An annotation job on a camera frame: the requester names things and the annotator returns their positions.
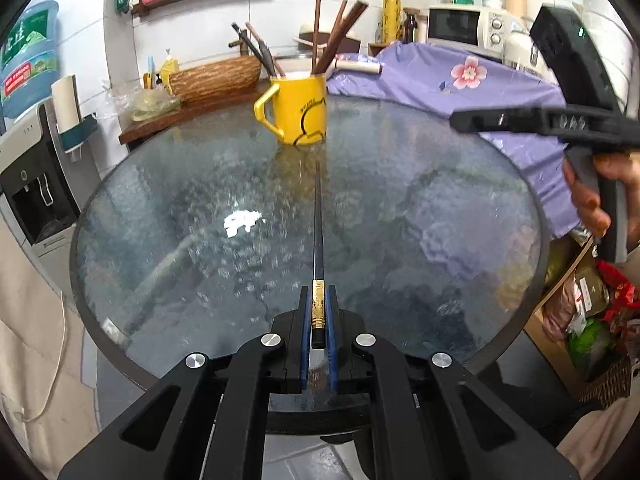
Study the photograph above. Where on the white paper cup stack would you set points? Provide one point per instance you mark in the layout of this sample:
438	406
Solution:
65	103

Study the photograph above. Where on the bronze faucet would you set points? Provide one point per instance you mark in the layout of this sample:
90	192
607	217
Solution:
240	43

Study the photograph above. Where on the yellow wrap roll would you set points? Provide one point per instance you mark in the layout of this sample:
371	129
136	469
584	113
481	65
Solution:
391	21

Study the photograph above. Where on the black chopstick gold band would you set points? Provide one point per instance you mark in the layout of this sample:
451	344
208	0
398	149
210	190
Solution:
318	288

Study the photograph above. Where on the brown white rice cooker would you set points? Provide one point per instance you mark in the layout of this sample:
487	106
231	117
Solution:
305	40

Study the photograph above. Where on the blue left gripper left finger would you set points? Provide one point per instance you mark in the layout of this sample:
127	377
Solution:
304	325

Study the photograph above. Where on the brown wooden chopstick four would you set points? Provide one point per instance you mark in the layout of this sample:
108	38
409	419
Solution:
345	35

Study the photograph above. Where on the dark wooden counter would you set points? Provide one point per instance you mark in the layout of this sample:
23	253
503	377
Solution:
137	134

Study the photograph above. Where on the white pan with lid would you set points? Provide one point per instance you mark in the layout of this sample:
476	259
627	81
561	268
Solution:
301	65

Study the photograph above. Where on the blue water jug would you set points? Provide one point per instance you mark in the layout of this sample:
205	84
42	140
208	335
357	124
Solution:
29	59

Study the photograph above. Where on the woven basin sink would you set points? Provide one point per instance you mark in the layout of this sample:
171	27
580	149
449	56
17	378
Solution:
216	80

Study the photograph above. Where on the water dispenser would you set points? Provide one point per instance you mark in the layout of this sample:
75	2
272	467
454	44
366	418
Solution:
43	192

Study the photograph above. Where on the brown wooden chopstick one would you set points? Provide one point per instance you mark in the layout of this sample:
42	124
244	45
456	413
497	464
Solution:
315	36

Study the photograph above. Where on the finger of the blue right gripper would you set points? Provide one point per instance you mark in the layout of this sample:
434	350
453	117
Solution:
540	120

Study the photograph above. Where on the white microwave oven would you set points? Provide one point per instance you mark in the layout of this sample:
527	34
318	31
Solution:
478	29

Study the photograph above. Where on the yellow duck mug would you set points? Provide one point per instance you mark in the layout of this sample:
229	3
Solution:
295	110

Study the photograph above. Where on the brown wooden chopstick two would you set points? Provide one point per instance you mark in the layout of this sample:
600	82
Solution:
328	52

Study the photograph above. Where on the plastic bag with vegetables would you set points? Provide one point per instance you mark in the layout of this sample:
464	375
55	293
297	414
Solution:
133	103

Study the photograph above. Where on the white kettle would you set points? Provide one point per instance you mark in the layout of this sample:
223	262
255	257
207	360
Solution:
520	52

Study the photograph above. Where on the brown wooden chopstick three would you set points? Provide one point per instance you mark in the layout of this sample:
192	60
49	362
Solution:
340	37

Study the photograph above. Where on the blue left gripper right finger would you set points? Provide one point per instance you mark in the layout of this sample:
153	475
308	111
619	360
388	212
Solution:
331	344

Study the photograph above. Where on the brown wooden chopstick five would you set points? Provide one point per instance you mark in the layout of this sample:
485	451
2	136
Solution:
280	70

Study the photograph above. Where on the brown glass bottle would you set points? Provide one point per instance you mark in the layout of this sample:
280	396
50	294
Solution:
410	26

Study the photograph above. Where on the wooden handle metal spoon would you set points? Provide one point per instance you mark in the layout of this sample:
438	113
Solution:
268	59

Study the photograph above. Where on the yellow soap dispenser bottle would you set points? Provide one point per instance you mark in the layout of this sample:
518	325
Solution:
169	67

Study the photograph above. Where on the round glass table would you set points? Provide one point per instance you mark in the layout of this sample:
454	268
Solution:
203	235

